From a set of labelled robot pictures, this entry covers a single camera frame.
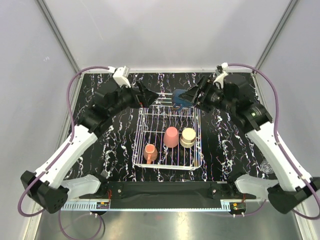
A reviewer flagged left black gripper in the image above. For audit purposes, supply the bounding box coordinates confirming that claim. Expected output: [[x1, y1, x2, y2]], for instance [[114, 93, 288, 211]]
[[108, 80, 159, 117]]

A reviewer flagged dark blue glass cup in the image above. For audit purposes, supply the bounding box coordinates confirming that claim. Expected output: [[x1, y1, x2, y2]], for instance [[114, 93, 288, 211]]
[[171, 89, 193, 112]]

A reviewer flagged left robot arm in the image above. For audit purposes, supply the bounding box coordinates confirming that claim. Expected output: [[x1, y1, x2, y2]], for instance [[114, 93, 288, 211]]
[[20, 80, 159, 214]]

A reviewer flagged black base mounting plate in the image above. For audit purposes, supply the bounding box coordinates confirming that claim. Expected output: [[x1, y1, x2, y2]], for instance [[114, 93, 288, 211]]
[[81, 181, 256, 210]]

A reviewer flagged cream brown paper cup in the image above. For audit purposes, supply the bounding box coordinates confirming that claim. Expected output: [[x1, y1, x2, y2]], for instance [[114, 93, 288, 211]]
[[179, 127, 196, 148]]

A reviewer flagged clear plastic measuring cup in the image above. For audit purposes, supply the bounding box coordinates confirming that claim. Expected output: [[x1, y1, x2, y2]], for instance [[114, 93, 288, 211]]
[[260, 159, 274, 174]]

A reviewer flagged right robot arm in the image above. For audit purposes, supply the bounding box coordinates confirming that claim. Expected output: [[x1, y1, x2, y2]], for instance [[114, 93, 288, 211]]
[[178, 74, 320, 214]]

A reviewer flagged white wire dish rack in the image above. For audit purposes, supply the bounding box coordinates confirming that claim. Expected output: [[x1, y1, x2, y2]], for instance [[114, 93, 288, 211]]
[[132, 93, 203, 171]]

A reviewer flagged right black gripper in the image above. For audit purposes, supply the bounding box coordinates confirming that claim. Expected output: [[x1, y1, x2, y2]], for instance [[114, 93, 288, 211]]
[[178, 75, 235, 114]]

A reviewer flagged pink plastic cup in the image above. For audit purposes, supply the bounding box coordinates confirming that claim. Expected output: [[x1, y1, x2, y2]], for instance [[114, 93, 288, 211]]
[[163, 126, 179, 148]]

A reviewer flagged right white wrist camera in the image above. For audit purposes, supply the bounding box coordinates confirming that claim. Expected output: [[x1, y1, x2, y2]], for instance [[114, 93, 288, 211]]
[[213, 62, 229, 89]]

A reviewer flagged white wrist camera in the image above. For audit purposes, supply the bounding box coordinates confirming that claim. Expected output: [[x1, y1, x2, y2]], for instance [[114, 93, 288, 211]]
[[108, 66, 132, 88], [213, 62, 229, 89]]

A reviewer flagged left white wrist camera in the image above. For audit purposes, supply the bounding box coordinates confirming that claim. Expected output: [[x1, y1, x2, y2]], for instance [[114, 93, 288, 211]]
[[108, 66, 132, 88]]

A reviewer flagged orange ceramic mug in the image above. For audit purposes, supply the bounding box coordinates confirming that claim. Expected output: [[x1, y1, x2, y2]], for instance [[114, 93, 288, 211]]
[[143, 143, 158, 164]]

